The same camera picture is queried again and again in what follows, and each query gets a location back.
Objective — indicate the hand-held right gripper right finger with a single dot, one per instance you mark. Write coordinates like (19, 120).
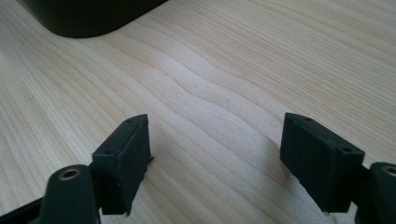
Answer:
(317, 161)

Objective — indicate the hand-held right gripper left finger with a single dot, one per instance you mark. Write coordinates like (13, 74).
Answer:
(123, 161)

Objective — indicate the dark brown divided tray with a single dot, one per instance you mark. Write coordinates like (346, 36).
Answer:
(90, 15)

